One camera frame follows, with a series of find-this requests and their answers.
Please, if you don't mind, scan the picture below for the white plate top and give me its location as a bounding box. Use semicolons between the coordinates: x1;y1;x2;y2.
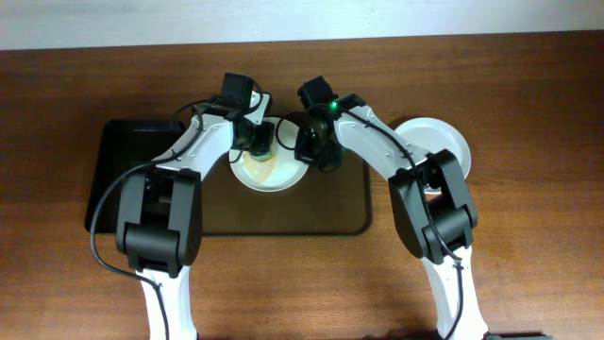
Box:
228;119;309;193

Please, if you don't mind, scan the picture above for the white plate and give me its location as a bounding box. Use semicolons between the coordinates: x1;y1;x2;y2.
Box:
394;117;472;179
228;119;309;193

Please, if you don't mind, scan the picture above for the green yellow sponge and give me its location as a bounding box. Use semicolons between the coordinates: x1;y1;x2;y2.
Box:
249;151;273;162

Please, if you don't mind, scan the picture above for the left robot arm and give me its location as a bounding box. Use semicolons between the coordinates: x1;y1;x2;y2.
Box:
116;73;272;339

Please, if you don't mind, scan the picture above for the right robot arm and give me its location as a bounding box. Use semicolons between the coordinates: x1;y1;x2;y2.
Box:
294;76;489;339

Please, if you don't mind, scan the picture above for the brown translucent serving tray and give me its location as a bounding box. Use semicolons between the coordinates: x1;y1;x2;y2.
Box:
201;151;372;236

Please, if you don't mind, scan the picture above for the black rectangular tray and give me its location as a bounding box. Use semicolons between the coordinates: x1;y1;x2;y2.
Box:
84;120;185;231

